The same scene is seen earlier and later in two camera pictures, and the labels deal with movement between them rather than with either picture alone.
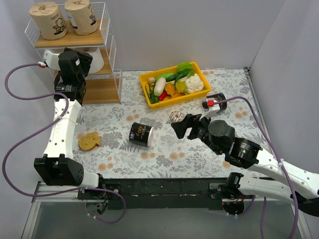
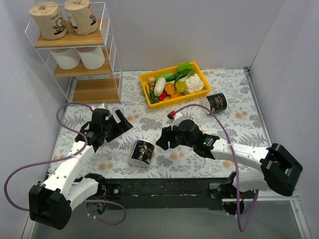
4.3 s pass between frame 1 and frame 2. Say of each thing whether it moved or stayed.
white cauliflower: stayed
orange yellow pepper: stayed
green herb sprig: stayed
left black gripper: moved
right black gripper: moved
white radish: stayed
